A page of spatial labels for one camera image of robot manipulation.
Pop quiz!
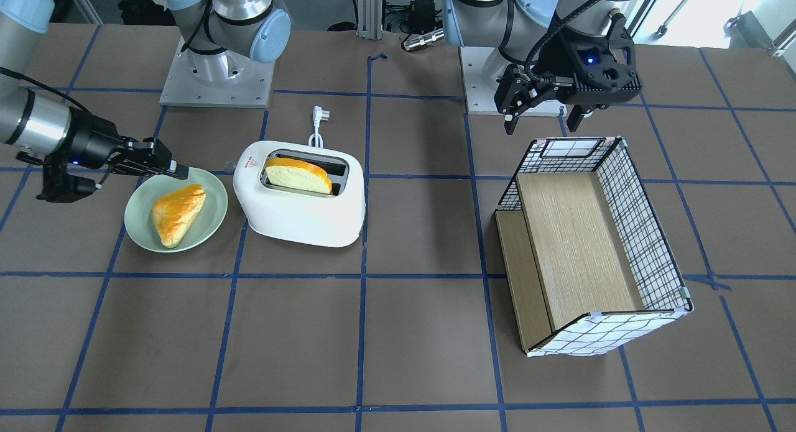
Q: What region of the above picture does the aluminium frame post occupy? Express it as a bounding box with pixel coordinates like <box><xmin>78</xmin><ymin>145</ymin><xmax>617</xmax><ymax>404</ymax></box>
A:
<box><xmin>352</xmin><ymin>0</ymin><xmax>386</xmax><ymax>41</ymax></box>

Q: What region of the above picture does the wire basket with wooden shelf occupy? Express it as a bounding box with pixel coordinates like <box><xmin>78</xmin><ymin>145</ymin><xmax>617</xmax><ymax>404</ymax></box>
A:
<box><xmin>494</xmin><ymin>137</ymin><xmax>694</xmax><ymax>357</ymax></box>

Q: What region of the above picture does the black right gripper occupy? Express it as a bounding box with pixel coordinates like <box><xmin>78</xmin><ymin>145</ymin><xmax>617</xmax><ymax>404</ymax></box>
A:
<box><xmin>65</xmin><ymin>109</ymin><xmax>190</xmax><ymax>180</ymax></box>

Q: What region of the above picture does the toast slice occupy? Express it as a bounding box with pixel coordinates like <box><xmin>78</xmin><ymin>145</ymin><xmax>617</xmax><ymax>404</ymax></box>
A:
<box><xmin>265</xmin><ymin>157</ymin><xmax>333</xmax><ymax>195</ymax></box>

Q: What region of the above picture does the orange bread roll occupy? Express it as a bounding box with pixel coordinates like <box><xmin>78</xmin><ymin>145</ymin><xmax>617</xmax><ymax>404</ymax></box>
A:
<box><xmin>151</xmin><ymin>183</ymin><xmax>206</xmax><ymax>249</ymax></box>

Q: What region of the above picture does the white toaster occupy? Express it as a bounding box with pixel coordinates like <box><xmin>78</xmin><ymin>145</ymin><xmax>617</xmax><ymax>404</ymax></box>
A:
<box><xmin>233</xmin><ymin>140</ymin><xmax>366</xmax><ymax>247</ymax></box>

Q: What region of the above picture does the white power cable with plug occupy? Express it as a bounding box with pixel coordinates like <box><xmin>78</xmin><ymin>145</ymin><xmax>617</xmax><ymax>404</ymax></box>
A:
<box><xmin>307</xmin><ymin>104</ymin><xmax>330</xmax><ymax>148</ymax></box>

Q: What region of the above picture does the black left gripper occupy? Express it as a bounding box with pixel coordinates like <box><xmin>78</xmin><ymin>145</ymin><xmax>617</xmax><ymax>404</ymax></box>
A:
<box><xmin>494</xmin><ymin>32</ymin><xmax>613</xmax><ymax>136</ymax></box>

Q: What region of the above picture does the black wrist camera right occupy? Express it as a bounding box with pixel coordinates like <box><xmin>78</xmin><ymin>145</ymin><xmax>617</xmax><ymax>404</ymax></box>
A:
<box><xmin>36</xmin><ymin>162</ymin><xmax>99</xmax><ymax>205</ymax></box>

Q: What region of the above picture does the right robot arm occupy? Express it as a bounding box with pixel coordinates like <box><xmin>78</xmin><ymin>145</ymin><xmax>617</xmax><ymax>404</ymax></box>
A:
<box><xmin>2</xmin><ymin>0</ymin><xmax>291</xmax><ymax>180</ymax></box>

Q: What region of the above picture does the green plate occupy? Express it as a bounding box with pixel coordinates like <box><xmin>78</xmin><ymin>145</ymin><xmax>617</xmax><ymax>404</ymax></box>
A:
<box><xmin>124</xmin><ymin>168</ymin><xmax>228</xmax><ymax>253</ymax></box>

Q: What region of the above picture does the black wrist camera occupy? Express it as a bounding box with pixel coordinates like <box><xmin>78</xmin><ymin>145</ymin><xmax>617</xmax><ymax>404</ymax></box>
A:
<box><xmin>559</xmin><ymin>12</ymin><xmax>642</xmax><ymax>106</ymax></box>
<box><xmin>36</xmin><ymin>162</ymin><xmax>99</xmax><ymax>205</ymax></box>

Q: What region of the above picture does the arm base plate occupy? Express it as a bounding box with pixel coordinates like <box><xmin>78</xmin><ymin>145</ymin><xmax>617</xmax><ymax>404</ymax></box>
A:
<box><xmin>459</xmin><ymin>47</ymin><xmax>568</xmax><ymax>117</ymax></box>
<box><xmin>159</xmin><ymin>39</ymin><xmax>275</xmax><ymax>109</ymax></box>

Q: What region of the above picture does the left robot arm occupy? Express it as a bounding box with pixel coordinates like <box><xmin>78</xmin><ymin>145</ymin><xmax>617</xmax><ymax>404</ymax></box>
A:
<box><xmin>443</xmin><ymin>0</ymin><xmax>642</xmax><ymax>135</ymax></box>

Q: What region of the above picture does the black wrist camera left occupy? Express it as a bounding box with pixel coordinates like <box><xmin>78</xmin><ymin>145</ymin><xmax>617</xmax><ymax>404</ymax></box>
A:
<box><xmin>559</xmin><ymin>12</ymin><xmax>642</xmax><ymax>106</ymax></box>

